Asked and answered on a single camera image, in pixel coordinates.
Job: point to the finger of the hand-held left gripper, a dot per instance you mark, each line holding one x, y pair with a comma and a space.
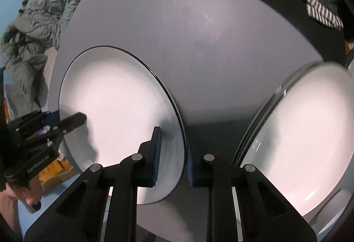
73, 121
52, 118

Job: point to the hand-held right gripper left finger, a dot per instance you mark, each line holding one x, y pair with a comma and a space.
156, 156

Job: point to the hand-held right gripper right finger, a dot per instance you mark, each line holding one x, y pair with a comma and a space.
190, 172

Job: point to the large white plate black rim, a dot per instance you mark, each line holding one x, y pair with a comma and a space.
116, 98
298, 134

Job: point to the person's left forearm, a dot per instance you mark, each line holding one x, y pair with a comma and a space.
9, 214

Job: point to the person's left hand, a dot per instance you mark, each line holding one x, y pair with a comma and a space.
30, 196

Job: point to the yellow wooden object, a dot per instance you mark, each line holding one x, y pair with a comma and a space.
54, 172

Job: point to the grey quilted blanket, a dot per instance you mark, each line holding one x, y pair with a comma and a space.
49, 9

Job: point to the grey white striped cloth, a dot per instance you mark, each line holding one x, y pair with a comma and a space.
318, 6

